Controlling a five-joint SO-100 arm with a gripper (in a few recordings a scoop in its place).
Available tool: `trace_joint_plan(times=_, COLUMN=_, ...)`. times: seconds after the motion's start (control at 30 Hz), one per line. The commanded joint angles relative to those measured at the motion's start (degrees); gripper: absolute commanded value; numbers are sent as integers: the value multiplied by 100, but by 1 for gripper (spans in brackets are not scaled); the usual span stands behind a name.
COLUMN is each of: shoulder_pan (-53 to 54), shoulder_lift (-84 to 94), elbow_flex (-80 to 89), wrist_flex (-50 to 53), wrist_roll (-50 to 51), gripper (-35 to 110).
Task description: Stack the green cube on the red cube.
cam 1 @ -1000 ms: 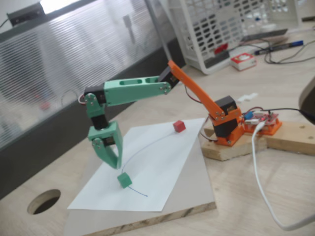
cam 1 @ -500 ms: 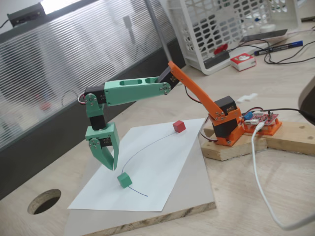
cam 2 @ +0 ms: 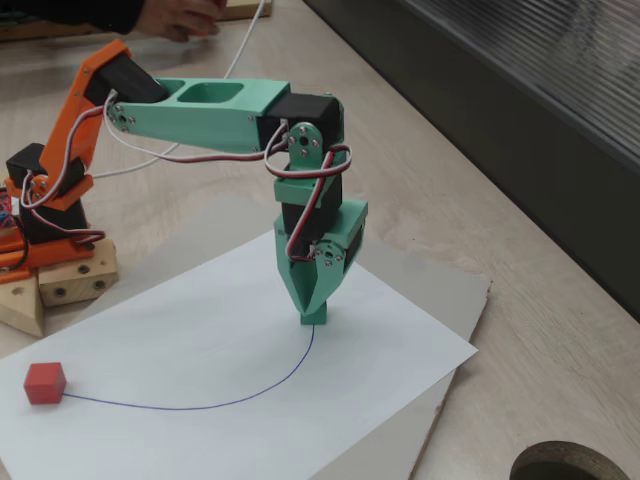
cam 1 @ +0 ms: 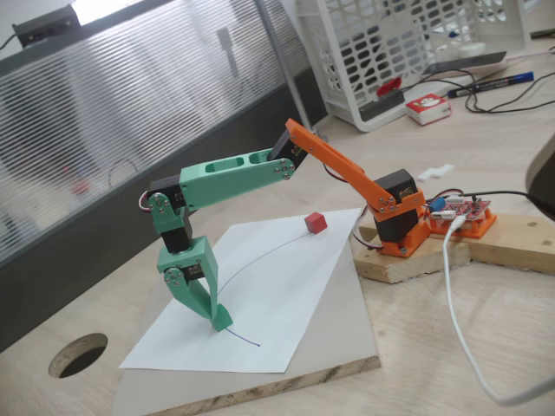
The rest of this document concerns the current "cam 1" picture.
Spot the white usb cable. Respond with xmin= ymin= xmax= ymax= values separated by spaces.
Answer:
xmin=441 ymin=216 xmax=555 ymax=407

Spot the white plastic piece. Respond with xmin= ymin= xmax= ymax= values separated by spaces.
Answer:
xmin=416 ymin=163 xmax=455 ymax=181

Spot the red controller circuit board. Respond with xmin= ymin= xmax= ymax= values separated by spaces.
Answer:
xmin=424 ymin=194 xmax=493 ymax=222

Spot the red and white small box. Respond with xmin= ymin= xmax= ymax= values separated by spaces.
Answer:
xmin=405 ymin=93 xmax=453 ymax=127

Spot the blue marker pen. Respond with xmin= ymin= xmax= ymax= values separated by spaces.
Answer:
xmin=446 ymin=71 xmax=535 ymax=100

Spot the grey chipboard panel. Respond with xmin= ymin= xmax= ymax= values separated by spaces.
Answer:
xmin=111 ymin=208 xmax=382 ymax=416

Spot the light wooden base block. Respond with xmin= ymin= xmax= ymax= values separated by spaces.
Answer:
xmin=353 ymin=216 xmax=473 ymax=285

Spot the ribbed glass desk partition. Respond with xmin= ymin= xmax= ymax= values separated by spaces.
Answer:
xmin=0 ymin=0 xmax=329 ymax=352

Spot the white paper sheet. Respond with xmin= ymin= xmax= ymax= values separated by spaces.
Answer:
xmin=119 ymin=207 xmax=363 ymax=374

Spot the small red object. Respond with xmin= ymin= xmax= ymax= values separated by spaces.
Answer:
xmin=375 ymin=77 xmax=402 ymax=97

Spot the dark grey rounded object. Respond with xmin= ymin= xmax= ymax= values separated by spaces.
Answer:
xmin=524 ymin=133 xmax=555 ymax=205

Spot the dark grey flat tablet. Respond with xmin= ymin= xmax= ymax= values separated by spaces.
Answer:
xmin=422 ymin=50 xmax=508 ymax=75

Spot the white plastic lattice crate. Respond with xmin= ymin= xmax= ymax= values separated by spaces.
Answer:
xmin=294 ymin=0 xmax=532 ymax=133

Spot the black rectangular box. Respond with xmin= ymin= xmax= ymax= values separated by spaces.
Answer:
xmin=358 ymin=89 xmax=405 ymax=122

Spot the long wooden base plank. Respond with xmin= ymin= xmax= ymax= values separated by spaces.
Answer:
xmin=466 ymin=211 xmax=555 ymax=275

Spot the red cube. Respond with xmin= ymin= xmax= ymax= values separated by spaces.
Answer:
xmin=304 ymin=211 xmax=328 ymax=237

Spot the thin black cable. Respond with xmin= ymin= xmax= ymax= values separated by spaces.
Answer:
xmin=464 ymin=73 xmax=555 ymax=114

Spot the black box device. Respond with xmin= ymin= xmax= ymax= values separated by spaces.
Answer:
xmin=11 ymin=3 xmax=83 ymax=48

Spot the orange circuit board mount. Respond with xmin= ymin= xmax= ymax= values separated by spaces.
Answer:
xmin=427 ymin=207 xmax=499 ymax=240

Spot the thick black power cable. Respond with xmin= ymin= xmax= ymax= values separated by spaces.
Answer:
xmin=459 ymin=190 xmax=555 ymax=218

